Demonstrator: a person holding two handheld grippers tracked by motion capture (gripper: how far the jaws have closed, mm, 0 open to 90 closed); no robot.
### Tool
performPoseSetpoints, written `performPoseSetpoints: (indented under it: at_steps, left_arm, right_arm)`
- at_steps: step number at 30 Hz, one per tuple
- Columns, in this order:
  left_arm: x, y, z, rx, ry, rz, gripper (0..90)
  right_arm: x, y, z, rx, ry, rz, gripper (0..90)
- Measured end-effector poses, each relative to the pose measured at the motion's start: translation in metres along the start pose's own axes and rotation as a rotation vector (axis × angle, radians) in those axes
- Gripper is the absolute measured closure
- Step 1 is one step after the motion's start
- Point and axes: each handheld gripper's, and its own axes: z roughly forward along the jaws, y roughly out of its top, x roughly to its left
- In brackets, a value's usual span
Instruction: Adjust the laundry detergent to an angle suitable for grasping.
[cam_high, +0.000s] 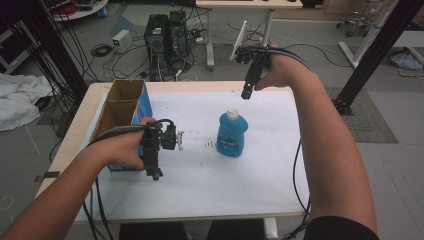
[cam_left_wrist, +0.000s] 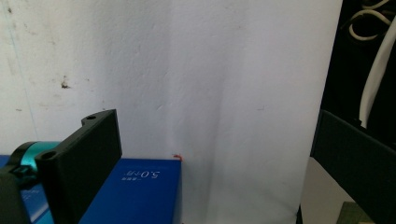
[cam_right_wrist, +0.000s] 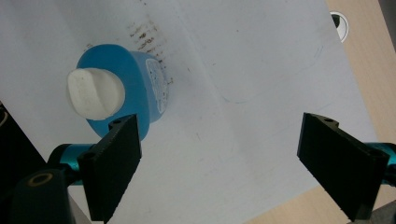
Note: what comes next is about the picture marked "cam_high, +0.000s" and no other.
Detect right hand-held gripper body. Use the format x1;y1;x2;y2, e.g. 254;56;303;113
233;45;272;85

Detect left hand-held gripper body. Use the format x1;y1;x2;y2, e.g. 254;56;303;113
141;119;185;182

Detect blue bottle with white cap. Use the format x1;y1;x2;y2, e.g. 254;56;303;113
215;107;250;158

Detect blue cardboard box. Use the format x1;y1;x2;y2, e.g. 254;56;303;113
89;79;154;173

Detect person's left hand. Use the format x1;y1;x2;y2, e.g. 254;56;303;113
99;116;158;172

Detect person's right hand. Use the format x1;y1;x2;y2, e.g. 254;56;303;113
254;41;318;94

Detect white desk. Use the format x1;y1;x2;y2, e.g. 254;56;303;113
195;0;304;70

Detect person's legs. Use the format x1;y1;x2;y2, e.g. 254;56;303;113
118;218;266;240

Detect black computer tower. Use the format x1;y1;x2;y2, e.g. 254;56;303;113
143;13;170;66
167;10;190;69

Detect office chair base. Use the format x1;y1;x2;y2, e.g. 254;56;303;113
335;10;373;38

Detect small white device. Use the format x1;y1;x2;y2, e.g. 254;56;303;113
111;29;134;54

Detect white stand leg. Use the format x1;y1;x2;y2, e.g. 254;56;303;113
338;0;401;70

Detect black metal stand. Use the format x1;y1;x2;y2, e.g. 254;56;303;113
332;0;424;116
6;0;90;101

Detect grey floor mat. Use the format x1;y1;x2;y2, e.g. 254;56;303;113
324;86;400;145

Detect white cloth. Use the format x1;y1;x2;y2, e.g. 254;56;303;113
0;73;53;132

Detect grey bag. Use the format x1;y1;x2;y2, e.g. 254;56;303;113
389;49;424;71

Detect round white table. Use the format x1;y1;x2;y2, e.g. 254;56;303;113
49;0;110;22

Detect black sleeve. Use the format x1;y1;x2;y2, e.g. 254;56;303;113
303;215;380;240

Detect left hand-held gripper cable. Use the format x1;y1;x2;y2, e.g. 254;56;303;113
81;118;177;240

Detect hand-held gripper cable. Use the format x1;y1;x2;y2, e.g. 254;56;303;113
81;118;177;240
264;45;313;240

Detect right hand-held gripper cable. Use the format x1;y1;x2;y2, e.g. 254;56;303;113
264;45;313;240

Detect coiled black cable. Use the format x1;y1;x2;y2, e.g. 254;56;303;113
90;43;114;58

